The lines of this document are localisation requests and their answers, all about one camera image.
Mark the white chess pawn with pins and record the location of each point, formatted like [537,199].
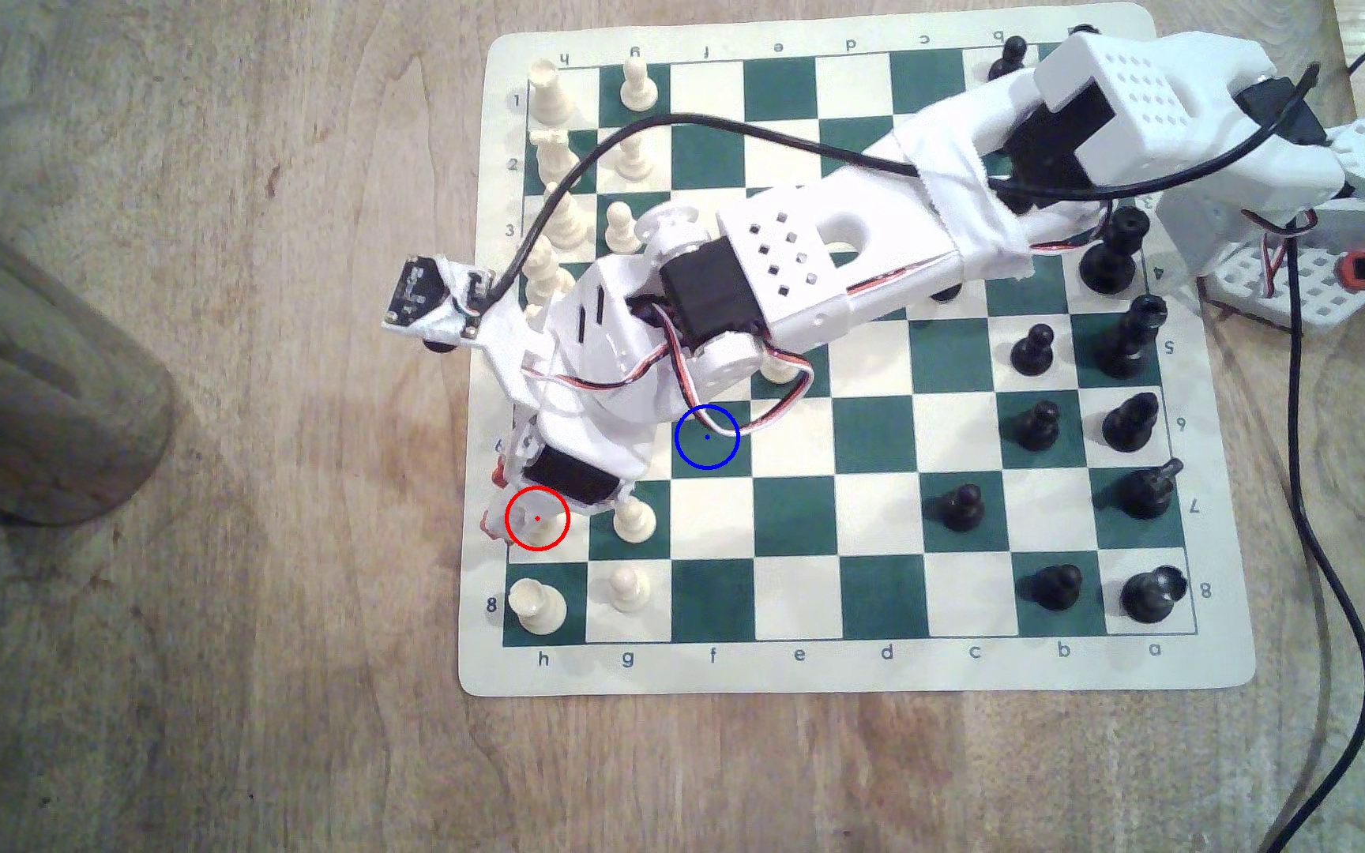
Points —
[634,164]
[629,590]
[633,524]
[636,89]
[777,370]
[621,234]

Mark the white chess bishop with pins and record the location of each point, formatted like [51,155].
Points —
[570,225]

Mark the black chess knight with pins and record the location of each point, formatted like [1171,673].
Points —
[1145,492]

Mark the white chess rook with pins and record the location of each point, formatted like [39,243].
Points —
[550,101]
[538,610]

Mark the white chess queen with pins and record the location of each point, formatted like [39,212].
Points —
[543,279]

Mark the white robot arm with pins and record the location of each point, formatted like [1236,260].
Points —
[801,261]

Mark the white chess knight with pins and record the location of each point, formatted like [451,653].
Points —
[555,160]

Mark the black chess bishop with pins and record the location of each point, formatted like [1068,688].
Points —
[1127,429]

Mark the black chess pawn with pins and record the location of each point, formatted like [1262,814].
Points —
[1032,353]
[1008,59]
[963,509]
[1056,589]
[1036,429]

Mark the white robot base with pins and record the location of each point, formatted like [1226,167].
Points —
[1239,279]

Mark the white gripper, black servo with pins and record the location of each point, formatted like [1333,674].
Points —
[568,480]

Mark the camera module circuit board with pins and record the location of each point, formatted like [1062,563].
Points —
[428,296]

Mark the green and cream chess mat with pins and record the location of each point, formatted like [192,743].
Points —
[872,521]

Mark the black chess rook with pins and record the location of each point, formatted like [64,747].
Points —
[1151,598]
[1082,30]

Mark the clear glass jar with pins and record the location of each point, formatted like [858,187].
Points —
[19,367]

